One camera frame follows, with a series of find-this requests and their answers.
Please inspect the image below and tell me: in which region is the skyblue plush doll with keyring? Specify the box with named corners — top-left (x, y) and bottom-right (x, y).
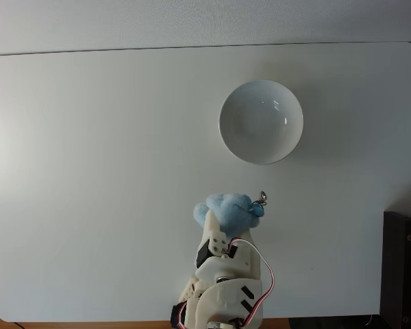
top-left (192, 191), bottom-right (270, 238)

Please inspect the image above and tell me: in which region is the white ceramic bowl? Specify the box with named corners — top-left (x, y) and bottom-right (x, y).
top-left (219, 79), bottom-right (304, 165)

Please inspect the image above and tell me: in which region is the black table clamp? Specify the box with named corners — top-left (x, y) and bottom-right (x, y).
top-left (171, 303), bottom-right (188, 328)

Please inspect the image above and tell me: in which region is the black cabinet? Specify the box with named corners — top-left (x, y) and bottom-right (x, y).
top-left (379, 211), bottom-right (411, 329)

